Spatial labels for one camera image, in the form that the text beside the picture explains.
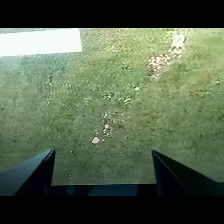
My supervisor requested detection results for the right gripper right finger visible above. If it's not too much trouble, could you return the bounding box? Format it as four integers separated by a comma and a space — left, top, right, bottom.
151, 149, 224, 197

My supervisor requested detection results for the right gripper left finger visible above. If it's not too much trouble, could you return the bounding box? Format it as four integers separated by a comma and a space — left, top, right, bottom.
0, 148, 56, 197

